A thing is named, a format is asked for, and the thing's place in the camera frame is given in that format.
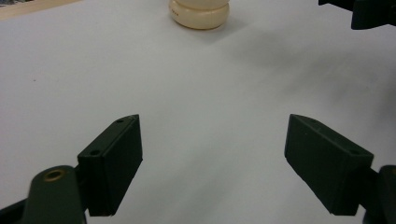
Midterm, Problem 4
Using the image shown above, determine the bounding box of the white table mat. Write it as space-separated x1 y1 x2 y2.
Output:
0 0 396 224

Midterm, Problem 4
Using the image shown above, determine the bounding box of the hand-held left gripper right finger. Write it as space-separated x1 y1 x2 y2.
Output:
283 113 375 217

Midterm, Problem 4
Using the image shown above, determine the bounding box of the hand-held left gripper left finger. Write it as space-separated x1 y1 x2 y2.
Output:
77 113 144 217

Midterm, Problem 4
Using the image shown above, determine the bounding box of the wooden table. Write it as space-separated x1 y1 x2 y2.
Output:
0 0 83 21

